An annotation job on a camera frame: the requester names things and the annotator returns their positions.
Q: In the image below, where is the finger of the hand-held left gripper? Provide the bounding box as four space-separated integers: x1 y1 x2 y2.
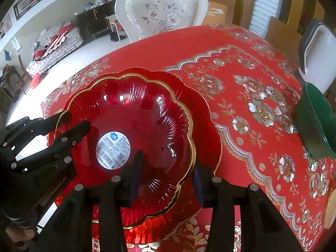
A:
0 112 72 148
10 121 91 175

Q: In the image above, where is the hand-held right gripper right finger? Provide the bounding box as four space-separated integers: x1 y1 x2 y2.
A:
192 160 305 252

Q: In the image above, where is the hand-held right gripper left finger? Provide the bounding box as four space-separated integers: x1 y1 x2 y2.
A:
33 151 145 252

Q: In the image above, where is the red gold-rimmed plate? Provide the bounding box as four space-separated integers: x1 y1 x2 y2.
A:
47 68 223 244

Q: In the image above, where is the red glass scalloped bowl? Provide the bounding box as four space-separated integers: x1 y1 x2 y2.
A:
55 73 197 229

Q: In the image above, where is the green bowl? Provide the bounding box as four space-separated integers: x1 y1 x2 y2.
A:
296 82 336 160

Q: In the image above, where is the cream disposable plate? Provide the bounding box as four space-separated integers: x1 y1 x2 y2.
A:
324 196 336 230

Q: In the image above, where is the person's left hand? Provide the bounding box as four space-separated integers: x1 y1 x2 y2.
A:
5 228 37 242

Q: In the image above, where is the dark wooden chair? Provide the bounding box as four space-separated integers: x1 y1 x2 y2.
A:
0 55 32 104

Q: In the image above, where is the floral covered sofa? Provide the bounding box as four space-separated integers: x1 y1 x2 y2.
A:
26 22 84 78

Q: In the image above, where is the dark wooden cabinet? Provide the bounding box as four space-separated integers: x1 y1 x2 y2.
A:
76 0 117 40

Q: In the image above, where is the small white table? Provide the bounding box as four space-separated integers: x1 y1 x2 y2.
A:
105 14 126 42

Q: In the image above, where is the red floral tablecloth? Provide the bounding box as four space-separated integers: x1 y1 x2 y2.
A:
41 24 336 252

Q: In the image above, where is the white ornate floral chair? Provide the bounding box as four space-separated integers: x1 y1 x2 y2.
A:
115 0 209 43

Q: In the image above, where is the brown cardboard sheet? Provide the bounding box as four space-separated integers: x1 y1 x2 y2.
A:
265 16 302 58

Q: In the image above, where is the white electric kettle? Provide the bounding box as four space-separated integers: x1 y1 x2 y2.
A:
298 18 336 95

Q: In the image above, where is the white slatted panel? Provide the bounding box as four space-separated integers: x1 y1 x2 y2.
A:
248 0 282 36

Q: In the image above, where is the framed wall picture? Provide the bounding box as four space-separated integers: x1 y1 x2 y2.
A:
0 13 13 40

